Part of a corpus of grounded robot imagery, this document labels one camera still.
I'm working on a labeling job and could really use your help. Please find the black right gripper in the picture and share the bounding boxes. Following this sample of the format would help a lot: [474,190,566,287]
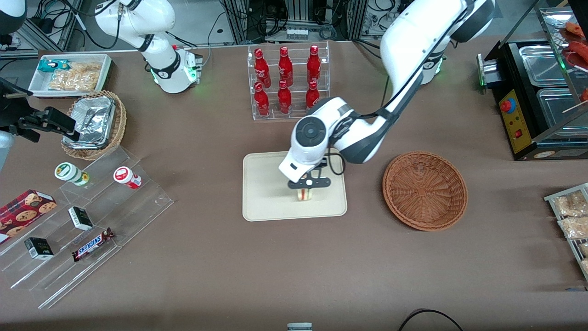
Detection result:
[0,77,77,142]

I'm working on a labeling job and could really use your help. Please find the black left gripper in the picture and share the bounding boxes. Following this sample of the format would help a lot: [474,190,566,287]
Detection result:
[288,157,331,199]

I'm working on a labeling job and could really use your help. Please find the cream plastic tray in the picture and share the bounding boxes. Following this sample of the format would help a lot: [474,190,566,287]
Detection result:
[243,151,348,222]

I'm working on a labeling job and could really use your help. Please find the tan wicker basket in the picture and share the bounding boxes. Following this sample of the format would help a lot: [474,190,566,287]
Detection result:
[61,90,127,160]

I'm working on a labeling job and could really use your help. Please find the brown round wicker basket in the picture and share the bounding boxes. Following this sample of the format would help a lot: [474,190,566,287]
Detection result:
[382,151,468,231]

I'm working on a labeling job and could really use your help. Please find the tray of packaged snacks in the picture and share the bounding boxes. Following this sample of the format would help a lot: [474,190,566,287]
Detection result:
[544,183,588,281]

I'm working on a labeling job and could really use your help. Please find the white snack bin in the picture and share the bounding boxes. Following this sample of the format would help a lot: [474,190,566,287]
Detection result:
[28,54,113,98]

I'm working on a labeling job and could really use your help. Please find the teal snack packet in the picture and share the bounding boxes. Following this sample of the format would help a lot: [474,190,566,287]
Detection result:
[38,59,69,73]

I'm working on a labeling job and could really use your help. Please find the clear bag of crackers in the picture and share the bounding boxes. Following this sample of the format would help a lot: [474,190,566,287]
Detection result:
[48,62,102,91]

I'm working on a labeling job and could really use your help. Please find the aluminium foil container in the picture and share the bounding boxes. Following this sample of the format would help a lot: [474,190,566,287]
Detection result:
[63,96,115,149]

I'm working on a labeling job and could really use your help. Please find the green lid cup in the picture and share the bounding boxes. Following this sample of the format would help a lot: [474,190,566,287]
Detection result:
[55,162,90,187]

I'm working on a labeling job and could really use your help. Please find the clear acrylic bottle rack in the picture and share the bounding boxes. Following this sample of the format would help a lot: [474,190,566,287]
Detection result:
[247,41,330,121]

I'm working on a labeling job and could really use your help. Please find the red cola bottle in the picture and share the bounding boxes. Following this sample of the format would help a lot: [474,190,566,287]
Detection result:
[254,82,270,117]
[278,46,294,87]
[307,45,322,84]
[254,48,271,89]
[305,81,321,110]
[277,80,293,114]

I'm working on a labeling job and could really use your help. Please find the red cookie box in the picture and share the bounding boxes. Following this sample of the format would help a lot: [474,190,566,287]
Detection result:
[0,189,57,244]

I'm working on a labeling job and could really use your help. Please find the red lid cup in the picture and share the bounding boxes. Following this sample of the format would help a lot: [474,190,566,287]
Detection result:
[113,166,142,189]

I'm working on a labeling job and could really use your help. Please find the small black carton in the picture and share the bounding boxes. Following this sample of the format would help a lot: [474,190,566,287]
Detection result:
[24,237,54,260]
[68,206,94,231]

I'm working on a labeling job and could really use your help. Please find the clear acrylic stepped stand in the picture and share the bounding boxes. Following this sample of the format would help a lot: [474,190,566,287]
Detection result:
[0,145,174,309]

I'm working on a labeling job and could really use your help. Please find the snickers chocolate bar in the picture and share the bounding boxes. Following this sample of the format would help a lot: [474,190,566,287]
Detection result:
[72,227,115,263]

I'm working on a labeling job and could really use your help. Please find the black food warmer yellow panel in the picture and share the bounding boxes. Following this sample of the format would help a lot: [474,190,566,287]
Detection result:
[477,0,588,161]

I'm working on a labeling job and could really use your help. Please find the steel warmer pan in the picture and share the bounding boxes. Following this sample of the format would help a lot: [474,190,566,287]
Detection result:
[519,45,568,87]
[537,88,588,138]

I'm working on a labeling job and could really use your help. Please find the clear bag of nuts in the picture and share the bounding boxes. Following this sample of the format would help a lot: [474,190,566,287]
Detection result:
[558,216,588,240]
[554,191,588,217]

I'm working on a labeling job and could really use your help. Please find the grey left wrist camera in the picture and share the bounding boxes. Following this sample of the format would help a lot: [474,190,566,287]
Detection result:
[278,154,322,184]

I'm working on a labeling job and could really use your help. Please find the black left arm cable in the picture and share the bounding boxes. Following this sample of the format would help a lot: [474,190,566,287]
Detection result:
[325,28,448,176]

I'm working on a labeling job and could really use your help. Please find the black table cable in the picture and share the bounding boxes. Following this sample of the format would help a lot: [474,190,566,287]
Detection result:
[399,309,464,331]

